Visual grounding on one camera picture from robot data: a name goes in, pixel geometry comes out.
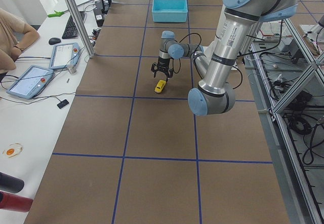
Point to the black computer mouse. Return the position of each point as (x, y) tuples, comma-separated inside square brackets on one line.
[(54, 40)]

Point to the yellow beetle toy car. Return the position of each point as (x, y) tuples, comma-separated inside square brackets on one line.
[(160, 86)]

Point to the black keyboard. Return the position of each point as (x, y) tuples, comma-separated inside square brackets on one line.
[(70, 30)]

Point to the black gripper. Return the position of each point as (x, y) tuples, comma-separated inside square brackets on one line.
[(162, 62)]

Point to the seated person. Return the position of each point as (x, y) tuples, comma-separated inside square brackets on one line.
[(16, 37)]

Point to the aluminium frame post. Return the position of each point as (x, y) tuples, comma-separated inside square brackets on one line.
[(73, 9)]

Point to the red bottle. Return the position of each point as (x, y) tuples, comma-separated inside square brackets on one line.
[(14, 202)]

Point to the teach pendant tablet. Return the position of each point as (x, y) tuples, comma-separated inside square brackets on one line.
[(64, 55), (31, 83)]

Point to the small metal cylinder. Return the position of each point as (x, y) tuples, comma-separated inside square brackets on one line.
[(71, 69)]

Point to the light blue plastic bin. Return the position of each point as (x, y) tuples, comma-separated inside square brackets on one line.
[(174, 11)]

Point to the far teach pendant tablet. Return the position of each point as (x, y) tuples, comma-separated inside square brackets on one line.
[(64, 55)]

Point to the fried egg toy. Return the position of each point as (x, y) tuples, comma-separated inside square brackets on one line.
[(12, 150)]

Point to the near teach pendant tablet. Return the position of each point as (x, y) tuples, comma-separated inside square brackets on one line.
[(31, 83)]

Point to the green plastic toy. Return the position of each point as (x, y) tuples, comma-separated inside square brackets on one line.
[(56, 14)]

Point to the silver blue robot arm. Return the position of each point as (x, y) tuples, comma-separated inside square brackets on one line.
[(213, 94)]

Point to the small black phone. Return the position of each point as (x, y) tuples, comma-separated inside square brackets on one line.
[(63, 103)]

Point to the black bottle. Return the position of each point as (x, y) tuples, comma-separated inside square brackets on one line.
[(11, 184)]

